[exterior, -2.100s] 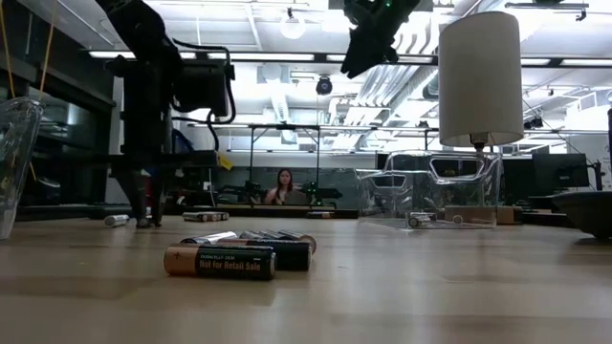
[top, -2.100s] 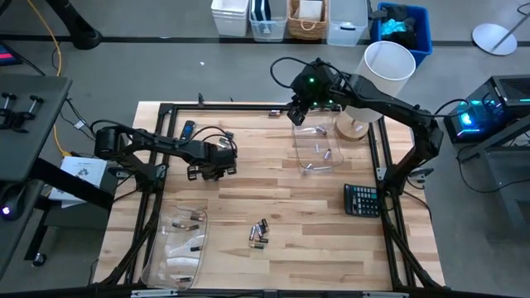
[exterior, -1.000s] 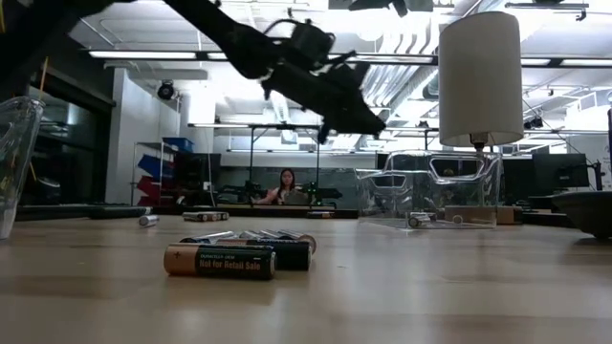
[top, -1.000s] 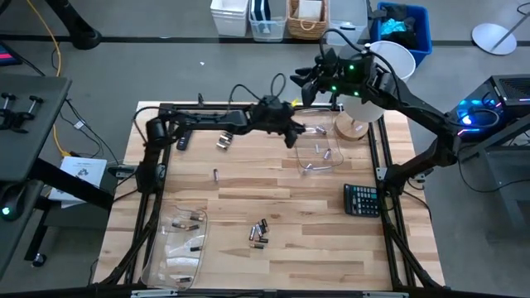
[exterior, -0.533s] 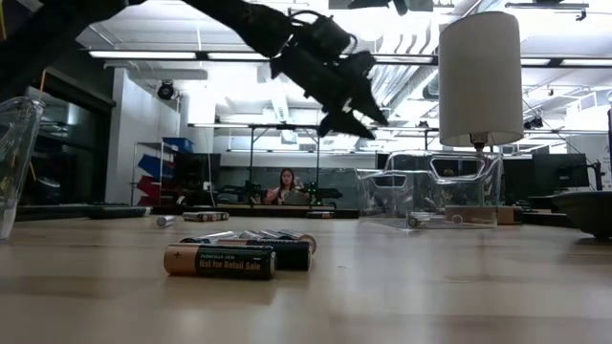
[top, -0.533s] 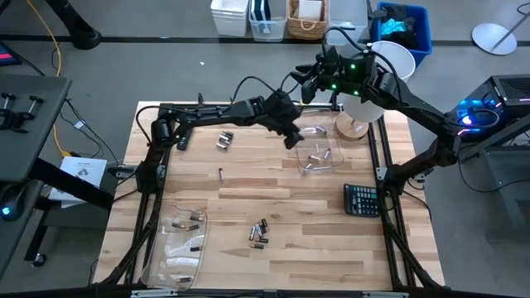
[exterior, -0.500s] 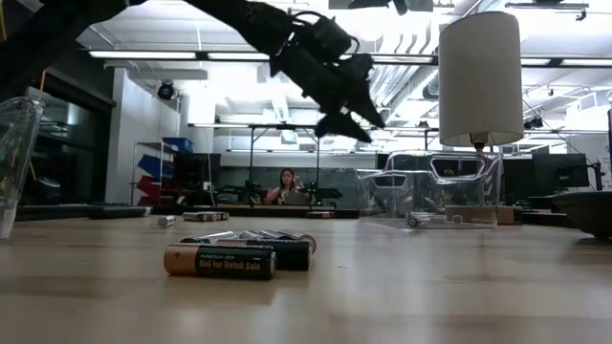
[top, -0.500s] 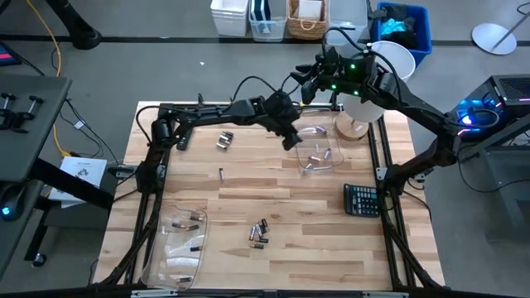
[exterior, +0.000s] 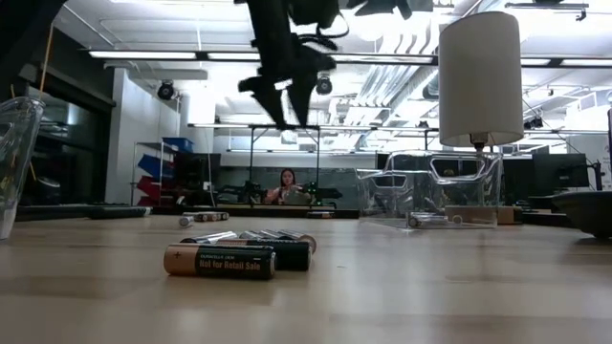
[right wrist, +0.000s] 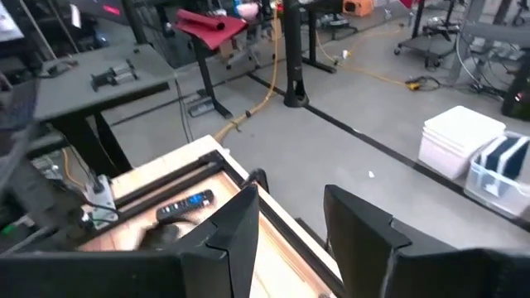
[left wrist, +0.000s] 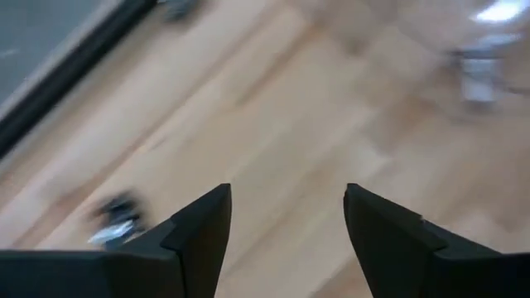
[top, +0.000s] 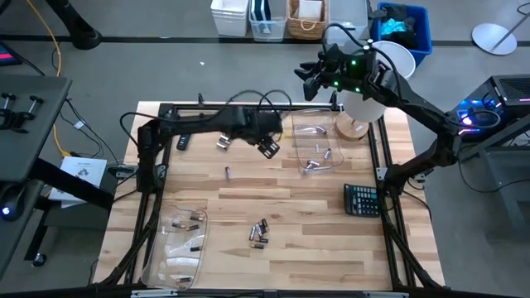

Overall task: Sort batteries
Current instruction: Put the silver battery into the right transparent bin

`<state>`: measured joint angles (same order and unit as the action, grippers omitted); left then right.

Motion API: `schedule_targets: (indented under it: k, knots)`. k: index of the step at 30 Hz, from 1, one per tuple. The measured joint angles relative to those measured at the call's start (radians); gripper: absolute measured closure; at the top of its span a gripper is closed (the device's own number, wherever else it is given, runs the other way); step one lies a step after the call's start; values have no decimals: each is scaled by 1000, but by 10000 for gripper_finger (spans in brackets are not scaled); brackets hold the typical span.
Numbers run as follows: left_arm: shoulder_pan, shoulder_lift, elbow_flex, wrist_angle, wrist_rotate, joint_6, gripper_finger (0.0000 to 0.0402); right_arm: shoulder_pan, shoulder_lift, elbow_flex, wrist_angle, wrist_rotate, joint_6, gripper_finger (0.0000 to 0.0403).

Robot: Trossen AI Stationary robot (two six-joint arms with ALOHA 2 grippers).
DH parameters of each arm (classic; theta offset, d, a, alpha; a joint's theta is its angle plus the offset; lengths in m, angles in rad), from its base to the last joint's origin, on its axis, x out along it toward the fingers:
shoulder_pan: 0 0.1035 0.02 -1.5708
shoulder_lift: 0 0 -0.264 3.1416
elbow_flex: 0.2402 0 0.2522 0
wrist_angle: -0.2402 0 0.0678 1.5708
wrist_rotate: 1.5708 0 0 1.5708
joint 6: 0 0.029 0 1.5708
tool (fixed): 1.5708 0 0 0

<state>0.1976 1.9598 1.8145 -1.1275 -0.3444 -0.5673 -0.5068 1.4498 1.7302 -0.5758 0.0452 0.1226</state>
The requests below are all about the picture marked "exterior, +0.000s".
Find yellow cable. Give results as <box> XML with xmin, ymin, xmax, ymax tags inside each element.
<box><xmin>37</xmin><ymin>22</ymin><xmax>55</xmax><ymax>97</ymax></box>

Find red shelf bin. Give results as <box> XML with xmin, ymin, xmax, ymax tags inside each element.
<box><xmin>136</xmin><ymin>175</ymin><xmax>164</xmax><ymax>198</ymax></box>

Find white shade table lamp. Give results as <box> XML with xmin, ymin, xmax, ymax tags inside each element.
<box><xmin>437</xmin><ymin>11</ymin><xmax>526</xmax><ymax>226</ymax></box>

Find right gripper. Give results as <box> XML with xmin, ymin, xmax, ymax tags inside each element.
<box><xmin>236</xmin><ymin>32</ymin><xmax>339</xmax><ymax>131</ymax></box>

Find blue shelf bin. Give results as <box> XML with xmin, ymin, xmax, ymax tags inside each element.
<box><xmin>137</xmin><ymin>153</ymin><xmax>176</xmax><ymax>182</ymax></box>
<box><xmin>161</xmin><ymin>137</ymin><xmax>195</xmax><ymax>154</ymax></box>

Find black ceiling spotlight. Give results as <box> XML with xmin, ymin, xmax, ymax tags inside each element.
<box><xmin>156</xmin><ymin>79</ymin><xmax>177</xmax><ymax>102</ymax></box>
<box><xmin>315</xmin><ymin>73</ymin><xmax>335</xmax><ymax>97</ymax></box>

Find LED light bar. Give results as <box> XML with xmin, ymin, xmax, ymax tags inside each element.
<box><xmin>87</xmin><ymin>49</ymin><xmax>612</xmax><ymax>68</ymax></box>

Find clear plastic bin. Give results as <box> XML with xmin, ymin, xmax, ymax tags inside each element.
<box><xmin>0</xmin><ymin>95</ymin><xmax>46</xmax><ymax>241</ymax></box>
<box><xmin>355</xmin><ymin>149</ymin><xmax>505</xmax><ymax>231</ymax></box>

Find distant batteries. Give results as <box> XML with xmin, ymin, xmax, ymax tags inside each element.
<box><xmin>192</xmin><ymin>211</ymin><xmax>231</xmax><ymax>223</ymax></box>

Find person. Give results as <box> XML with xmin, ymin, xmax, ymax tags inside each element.
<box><xmin>264</xmin><ymin>167</ymin><xmax>313</xmax><ymax>206</ymax></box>

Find black monitor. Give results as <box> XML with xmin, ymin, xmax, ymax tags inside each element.
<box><xmin>501</xmin><ymin>152</ymin><xmax>592</xmax><ymax>190</ymax></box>

